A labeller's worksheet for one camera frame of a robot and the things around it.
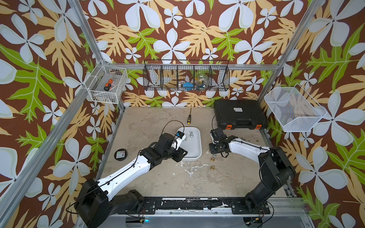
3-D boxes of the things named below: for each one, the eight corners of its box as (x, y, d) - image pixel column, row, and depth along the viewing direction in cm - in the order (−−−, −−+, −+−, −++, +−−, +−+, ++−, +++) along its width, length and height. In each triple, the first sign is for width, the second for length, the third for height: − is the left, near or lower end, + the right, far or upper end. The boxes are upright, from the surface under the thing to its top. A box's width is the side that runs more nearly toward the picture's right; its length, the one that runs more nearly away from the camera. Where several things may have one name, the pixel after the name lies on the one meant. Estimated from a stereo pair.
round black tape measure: (113, 161, 93) (112, 159, 90) (117, 150, 97) (115, 148, 95) (125, 161, 93) (124, 159, 90) (128, 150, 97) (127, 148, 95)
